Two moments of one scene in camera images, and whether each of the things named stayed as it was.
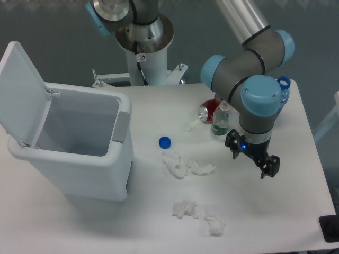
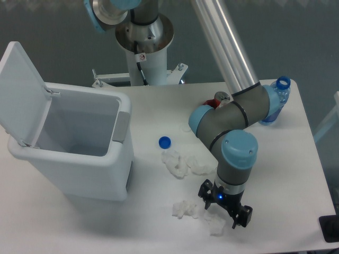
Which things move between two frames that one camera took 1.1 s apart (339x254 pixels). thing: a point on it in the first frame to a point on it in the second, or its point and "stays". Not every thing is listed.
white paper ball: [216, 225] stays
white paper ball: [186, 207] stays
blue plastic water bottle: [285, 83] stays
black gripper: [236, 142] to [208, 193]
